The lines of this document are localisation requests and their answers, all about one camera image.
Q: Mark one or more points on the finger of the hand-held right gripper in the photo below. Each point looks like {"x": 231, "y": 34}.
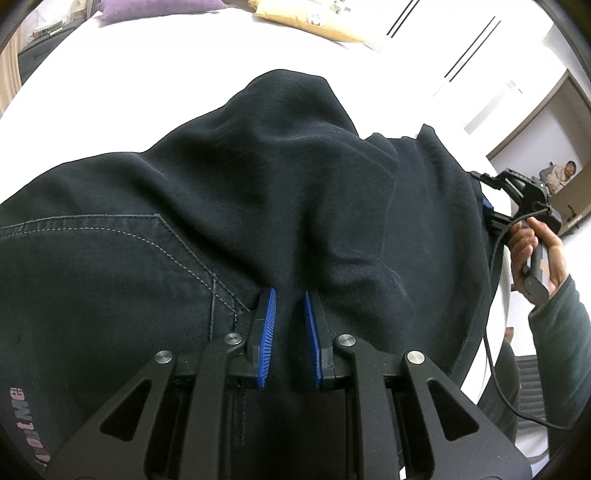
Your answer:
{"x": 485, "y": 177}
{"x": 497, "y": 216}

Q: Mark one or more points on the yellow pillow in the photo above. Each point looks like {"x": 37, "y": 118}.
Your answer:
{"x": 300, "y": 21}

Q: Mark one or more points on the dark cloth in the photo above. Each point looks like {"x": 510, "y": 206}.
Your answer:
{"x": 501, "y": 392}

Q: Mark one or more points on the beige curtain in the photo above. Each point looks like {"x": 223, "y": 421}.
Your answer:
{"x": 10, "y": 78}

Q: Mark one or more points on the purple pillow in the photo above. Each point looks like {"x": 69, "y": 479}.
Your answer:
{"x": 152, "y": 9}

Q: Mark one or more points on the black pants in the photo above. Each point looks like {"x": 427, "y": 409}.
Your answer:
{"x": 231, "y": 184}

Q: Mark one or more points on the bed with white sheet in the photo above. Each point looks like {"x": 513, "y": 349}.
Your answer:
{"x": 138, "y": 92}

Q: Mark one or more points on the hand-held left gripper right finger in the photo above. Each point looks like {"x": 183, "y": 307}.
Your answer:
{"x": 311, "y": 341}

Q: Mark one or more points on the white wardrobe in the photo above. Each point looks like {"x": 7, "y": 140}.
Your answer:
{"x": 461, "y": 37}

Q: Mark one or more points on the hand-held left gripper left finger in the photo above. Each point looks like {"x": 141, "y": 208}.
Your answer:
{"x": 268, "y": 337}

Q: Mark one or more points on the grey nightstand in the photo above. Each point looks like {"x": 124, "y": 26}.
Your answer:
{"x": 41, "y": 55}

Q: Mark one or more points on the person's right hand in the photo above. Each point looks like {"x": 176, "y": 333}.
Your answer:
{"x": 521, "y": 244}

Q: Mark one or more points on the person's right forearm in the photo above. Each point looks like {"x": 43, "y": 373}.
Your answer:
{"x": 565, "y": 346}

